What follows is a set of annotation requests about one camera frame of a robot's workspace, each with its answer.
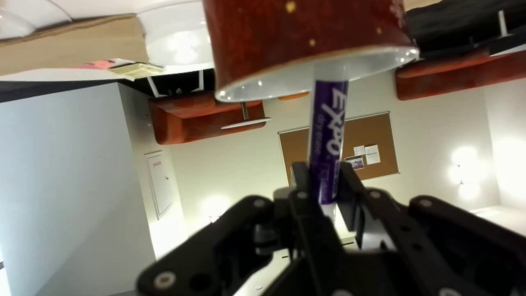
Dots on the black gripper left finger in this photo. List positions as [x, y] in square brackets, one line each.
[230, 252]

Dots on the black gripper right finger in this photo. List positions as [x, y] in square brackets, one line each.
[449, 247]

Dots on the purple Expo marker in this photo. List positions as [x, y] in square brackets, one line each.
[329, 132]

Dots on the red mug white inside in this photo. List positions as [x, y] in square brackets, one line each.
[285, 39]

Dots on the white pinned paper sheet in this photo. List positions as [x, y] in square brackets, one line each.
[359, 150]
[372, 155]

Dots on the cork board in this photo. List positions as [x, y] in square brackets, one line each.
[378, 132]

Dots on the yellow green packet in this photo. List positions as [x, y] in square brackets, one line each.
[133, 70]

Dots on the small pink packet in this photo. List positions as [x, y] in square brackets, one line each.
[99, 65]

